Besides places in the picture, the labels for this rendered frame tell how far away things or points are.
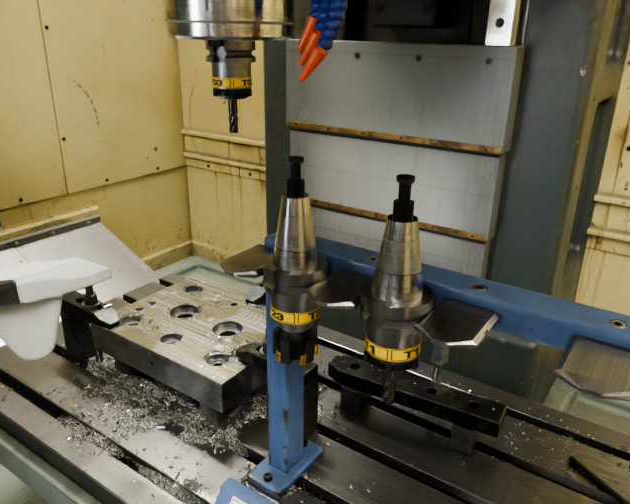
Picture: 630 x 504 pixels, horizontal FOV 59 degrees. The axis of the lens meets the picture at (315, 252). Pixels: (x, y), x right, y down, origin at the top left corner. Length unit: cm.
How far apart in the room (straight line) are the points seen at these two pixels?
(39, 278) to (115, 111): 156
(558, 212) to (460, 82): 29
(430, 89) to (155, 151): 117
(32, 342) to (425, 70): 85
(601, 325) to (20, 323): 41
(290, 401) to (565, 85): 68
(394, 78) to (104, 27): 103
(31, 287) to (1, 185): 138
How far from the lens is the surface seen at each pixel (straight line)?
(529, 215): 110
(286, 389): 68
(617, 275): 148
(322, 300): 50
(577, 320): 49
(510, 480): 82
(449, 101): 106
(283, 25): 72
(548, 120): 106
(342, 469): 79
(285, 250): 52
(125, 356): 94
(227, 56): 73
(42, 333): 38
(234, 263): 57
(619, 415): 158
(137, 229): 201
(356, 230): 122
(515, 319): 50
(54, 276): 36
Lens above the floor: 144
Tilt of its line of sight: 22 degrees down
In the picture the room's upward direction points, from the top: 1 degrees clockwise
